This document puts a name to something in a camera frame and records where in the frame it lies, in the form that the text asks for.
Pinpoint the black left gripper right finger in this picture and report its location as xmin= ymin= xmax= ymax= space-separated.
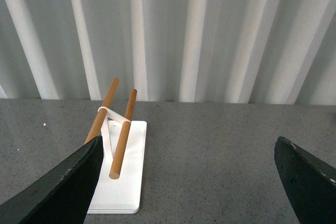
xmin=274 ymin=137 xmax=335 ymax=223

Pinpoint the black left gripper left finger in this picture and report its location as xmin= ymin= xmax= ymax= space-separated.
xmin=1 ymin=136 xmax=103 ymax=223

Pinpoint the white wooden-bar towel rack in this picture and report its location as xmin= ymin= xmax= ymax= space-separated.
xmin=86 ymin=78 xmax=147 ymax=214

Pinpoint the white pleated curtain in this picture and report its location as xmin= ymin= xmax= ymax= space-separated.
xmin=1 ymin=0 xmax=335 ymax=105

